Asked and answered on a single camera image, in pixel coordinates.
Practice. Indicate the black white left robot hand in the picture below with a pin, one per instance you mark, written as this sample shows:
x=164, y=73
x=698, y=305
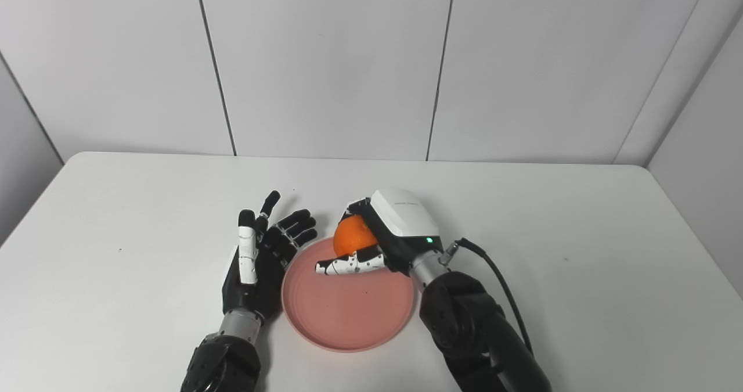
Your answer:
x=264, y=290

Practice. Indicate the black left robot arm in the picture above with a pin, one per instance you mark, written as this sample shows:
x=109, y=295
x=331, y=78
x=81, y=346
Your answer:
x=223, y=363

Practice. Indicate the pink round plate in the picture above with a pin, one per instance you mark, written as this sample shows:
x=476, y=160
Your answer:
x=348, y=310

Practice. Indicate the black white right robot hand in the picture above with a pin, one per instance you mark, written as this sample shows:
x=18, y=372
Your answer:
x=406, y=218

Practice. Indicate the orange fruit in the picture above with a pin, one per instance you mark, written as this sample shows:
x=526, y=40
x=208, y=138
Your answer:
x=353, y=238

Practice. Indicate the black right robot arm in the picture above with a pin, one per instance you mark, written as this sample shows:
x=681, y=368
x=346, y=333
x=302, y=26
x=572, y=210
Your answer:
x=470, y=328

